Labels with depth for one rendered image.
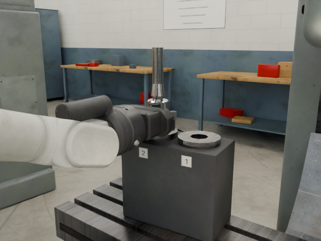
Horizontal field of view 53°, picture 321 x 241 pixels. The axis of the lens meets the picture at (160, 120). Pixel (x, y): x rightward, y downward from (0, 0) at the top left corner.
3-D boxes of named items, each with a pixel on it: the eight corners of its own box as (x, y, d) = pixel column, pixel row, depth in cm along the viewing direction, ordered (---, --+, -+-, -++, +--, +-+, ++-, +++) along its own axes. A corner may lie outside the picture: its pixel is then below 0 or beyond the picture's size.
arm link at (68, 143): (117, 168, 52) (50, 168, 40) (78, 160, 56) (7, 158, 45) (123, 128, 52) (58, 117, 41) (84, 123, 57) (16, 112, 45)
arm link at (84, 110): (134, 158, 57) (89, 180, 48) (90, 149, 63) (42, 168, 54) (131, 94, 55) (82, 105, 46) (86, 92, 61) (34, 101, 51)
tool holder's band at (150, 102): (144, 105, 69) (144, 101, 69) (150, 102, 73) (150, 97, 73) (165, 106, 68) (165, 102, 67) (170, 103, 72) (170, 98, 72)
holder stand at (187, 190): (212, 245, 64) (216, 149, 59) (122, 216, 74) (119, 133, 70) (230, 217, 74) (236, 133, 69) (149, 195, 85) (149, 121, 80)
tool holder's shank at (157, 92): (148, 100, 69) (148, 47, 67) (153, 98, 72) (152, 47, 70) (163, 101, 68) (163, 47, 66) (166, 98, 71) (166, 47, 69)
